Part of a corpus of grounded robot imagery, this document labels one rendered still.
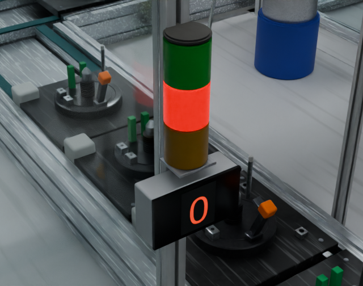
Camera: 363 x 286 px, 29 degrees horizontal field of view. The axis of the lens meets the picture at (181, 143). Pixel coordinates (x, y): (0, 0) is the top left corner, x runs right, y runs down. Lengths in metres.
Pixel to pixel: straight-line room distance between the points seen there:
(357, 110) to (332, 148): 0.45
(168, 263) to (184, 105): 0.25
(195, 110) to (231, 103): 0.97
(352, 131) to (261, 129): 0.49
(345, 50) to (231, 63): 0.33
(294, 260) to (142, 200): 0.38
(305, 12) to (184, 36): 1.08
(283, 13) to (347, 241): 0.74
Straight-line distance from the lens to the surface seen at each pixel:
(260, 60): 1.84
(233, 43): 2.00
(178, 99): 0.74
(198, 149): 0.77
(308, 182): 1.47
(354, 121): 1.14
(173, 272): 0.93
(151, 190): 0.79
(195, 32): 0.72
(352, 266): 1.12
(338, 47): 2.03
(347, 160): 1.18
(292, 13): 1.76
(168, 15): 0.73
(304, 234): 1.15
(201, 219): 0.83
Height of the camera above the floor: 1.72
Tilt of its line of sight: 33 degrees down
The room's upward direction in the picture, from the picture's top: 1 degrees clockwise
